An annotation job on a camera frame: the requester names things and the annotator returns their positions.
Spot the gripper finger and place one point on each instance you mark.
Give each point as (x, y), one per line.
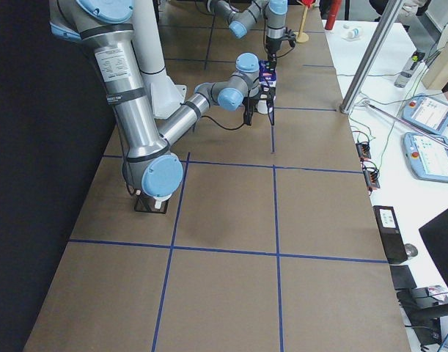
(270, 109)
(273, 61)
(269, 62)
(248, 111)

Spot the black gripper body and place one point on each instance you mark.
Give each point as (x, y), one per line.
(272, 45)
(259, 97)

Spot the white smiley mug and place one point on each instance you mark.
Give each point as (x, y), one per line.
(262, 107)

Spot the blue white milk carton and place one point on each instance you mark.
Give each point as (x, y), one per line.
(267, 79)

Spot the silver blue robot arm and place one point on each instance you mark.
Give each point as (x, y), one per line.
(274, 12)
(152, 112)

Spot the white cup on rack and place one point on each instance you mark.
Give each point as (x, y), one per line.
(160, 203)

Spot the wooden mug tree stand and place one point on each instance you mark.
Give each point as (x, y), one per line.
(301, 36)

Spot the red bottle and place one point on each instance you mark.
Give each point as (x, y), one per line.
(332, 14)

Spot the small white blue bottle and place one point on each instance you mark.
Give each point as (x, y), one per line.
(353, 33)

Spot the white column with base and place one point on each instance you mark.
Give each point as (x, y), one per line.
(164, 95)

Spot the far teach pendant tablet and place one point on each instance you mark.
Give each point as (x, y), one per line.
(426, 113)

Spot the teach pendant tablet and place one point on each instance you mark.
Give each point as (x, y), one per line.
(426, 113)
(428, 160)

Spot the near teach pendant tablet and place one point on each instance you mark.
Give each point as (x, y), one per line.
(428, 160)

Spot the black box with label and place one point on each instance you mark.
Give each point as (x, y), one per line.
(389, 230)

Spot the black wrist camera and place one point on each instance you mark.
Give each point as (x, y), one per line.
(290, 36)

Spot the aluminium frame post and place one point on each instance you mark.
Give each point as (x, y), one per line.
(380, 34)

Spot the black wire cup rack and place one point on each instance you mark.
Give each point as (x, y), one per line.
(144, 203)

